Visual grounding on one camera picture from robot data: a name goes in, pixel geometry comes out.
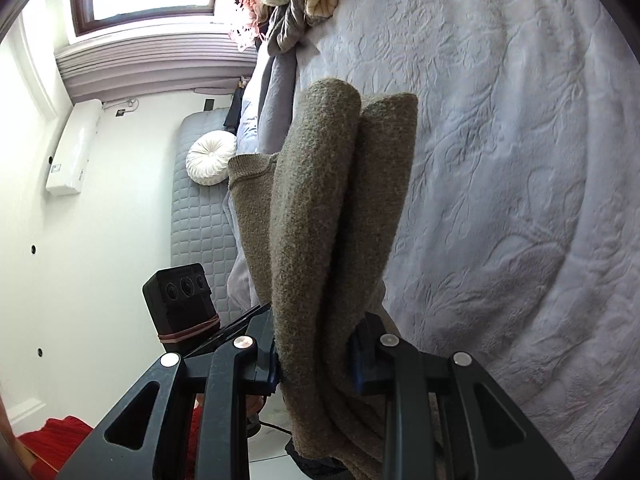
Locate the embossed lavender bedspread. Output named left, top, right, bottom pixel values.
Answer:
left=295, top=0, right=640, bottom=480

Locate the grey quilted headboard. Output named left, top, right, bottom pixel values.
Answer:
left=170, top=109, right=261, bottom=331

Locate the grey blanket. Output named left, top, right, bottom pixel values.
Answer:
left=227, top=45, right=313, bottom=328

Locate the white air conditioner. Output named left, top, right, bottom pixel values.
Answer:
left=45, top=99, right=103, bottom=196

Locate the white round pillow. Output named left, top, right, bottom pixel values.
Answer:
left=185, top=130, right=238, bottom=187

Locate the red cloth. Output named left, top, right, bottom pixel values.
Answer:
left=17, top=402, right=206, bottom=480

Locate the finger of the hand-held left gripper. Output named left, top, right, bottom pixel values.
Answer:
left=212, top=302, right=274, bottom=343

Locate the black cloth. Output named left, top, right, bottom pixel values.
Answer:
left=223, top=80, right=251, bottom=135

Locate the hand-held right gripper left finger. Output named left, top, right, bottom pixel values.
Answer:
left=57, top=314, right=281, bottom=480

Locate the pleated lavender window blind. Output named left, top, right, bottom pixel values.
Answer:
left=55, top=24, right=261, bottom=102

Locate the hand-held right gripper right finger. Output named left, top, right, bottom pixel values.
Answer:
left=348, top=311, right=577, bottom=480

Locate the brown knit sweater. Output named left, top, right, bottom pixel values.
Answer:
left=227, top=78, right=420, bottom=480

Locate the grey-brown garment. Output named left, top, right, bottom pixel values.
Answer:
left=266, top=0, right=321, bottom=57

